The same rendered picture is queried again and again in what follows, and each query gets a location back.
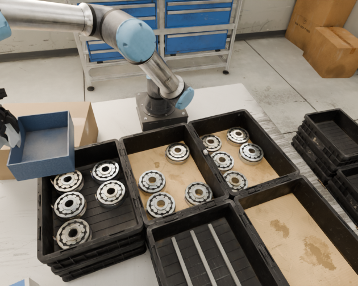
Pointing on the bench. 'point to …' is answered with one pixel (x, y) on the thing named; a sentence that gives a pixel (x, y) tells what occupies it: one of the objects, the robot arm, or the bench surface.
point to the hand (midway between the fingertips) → (15, 142)
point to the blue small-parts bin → (43, 146)
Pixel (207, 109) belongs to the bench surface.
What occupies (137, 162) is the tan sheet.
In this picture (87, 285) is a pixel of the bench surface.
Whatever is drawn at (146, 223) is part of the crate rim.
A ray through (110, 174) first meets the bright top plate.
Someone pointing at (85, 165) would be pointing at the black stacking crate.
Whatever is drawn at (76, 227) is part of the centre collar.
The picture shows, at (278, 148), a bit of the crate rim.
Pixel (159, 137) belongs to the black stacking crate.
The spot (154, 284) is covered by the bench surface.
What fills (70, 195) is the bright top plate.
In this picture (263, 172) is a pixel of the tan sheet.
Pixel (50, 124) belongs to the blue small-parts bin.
